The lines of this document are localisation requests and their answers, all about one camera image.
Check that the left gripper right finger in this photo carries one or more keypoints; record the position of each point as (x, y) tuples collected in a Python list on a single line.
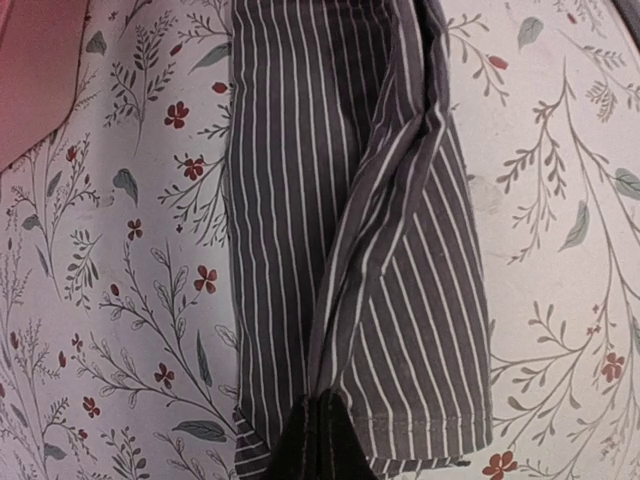
[(339, 452)]

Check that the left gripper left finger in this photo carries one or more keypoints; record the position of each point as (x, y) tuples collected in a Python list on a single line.
[(296, 455)]

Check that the grey striped underwear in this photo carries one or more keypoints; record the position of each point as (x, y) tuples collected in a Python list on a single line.
[(354, 256)]

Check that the pink divided organizer box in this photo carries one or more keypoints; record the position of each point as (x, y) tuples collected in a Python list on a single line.
[(40, 53)]

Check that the floral tablecloth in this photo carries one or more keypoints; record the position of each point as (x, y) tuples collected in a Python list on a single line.
[(119, 346)]

